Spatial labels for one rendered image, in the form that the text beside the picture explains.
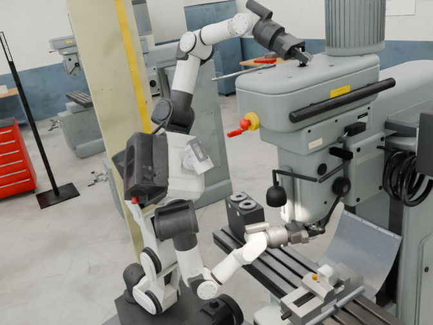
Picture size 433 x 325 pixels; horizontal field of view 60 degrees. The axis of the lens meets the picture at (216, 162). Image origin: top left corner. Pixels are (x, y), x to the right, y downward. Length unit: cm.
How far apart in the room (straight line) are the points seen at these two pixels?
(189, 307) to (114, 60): 169
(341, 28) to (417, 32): 469
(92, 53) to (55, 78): 737
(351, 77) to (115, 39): 186
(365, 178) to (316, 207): 23
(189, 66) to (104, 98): 136
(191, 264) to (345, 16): 101
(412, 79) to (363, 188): 46
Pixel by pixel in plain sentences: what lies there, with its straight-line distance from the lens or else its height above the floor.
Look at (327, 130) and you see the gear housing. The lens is 129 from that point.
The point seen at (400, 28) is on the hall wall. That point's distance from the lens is 621.
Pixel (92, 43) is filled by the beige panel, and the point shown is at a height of 197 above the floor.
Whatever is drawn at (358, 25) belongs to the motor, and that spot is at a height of 199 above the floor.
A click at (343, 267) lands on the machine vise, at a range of 177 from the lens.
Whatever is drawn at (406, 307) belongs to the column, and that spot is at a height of 71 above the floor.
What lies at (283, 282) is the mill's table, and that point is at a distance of 179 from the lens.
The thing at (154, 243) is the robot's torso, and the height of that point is 114.
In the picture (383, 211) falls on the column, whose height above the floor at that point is 119.
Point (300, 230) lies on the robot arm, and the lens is 154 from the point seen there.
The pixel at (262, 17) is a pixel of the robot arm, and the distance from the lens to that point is 137.
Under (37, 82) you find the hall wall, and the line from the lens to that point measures 1007.
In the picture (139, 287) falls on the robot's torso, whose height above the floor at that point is 73.
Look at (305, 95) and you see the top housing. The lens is 118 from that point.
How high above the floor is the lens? 214
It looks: 24 degrees down
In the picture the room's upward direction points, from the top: 9 degrees counter-clockwise
